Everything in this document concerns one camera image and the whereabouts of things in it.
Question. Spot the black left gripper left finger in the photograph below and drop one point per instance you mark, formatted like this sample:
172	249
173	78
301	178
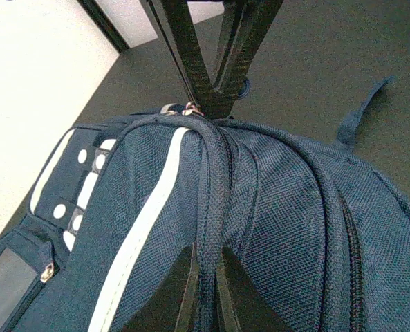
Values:
173	305

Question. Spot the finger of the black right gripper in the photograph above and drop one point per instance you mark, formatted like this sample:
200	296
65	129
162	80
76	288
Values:
244	26
173	22

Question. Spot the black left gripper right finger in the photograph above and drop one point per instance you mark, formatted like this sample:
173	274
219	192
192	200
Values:
239	305

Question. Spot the navy blue student backpack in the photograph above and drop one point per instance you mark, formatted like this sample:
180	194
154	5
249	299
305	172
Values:
323	235

